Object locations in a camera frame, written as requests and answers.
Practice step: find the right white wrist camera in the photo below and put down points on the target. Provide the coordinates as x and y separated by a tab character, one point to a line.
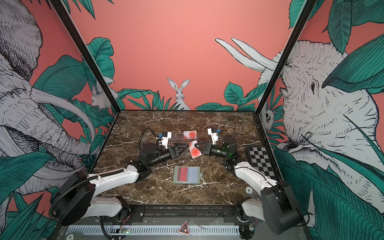
214	134

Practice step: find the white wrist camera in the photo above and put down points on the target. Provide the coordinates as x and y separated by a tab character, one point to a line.
164	139
214	134

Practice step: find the white slotted cable duct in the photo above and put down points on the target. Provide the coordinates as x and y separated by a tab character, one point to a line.
163	230

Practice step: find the red warning triangle sticker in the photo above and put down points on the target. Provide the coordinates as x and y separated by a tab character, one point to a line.
184	229

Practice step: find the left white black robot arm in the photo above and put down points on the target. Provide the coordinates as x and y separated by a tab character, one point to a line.
79	197

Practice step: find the black mounting rail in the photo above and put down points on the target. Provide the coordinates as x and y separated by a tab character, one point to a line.
230	213

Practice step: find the black frame post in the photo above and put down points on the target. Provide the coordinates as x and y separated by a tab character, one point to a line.
67	21
299	25

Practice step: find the small white round disc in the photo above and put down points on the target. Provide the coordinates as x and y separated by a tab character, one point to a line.
249	190

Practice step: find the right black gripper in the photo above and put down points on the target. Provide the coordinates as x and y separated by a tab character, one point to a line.
211	151

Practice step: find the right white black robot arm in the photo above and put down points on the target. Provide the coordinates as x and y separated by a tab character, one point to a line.
277	205

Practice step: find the black white checkerboard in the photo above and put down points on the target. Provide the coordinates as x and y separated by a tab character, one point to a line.
258	158

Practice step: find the left black frame post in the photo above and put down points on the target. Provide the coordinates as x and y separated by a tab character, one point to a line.
67	21

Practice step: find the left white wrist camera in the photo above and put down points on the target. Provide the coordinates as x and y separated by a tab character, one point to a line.
164	139

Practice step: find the right black frame post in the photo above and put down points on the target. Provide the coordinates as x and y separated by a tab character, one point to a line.
299	25

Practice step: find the clear plastic organizer box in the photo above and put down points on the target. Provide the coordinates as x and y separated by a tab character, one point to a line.
179	138

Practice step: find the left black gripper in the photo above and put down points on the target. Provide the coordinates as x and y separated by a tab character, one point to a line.
181	152

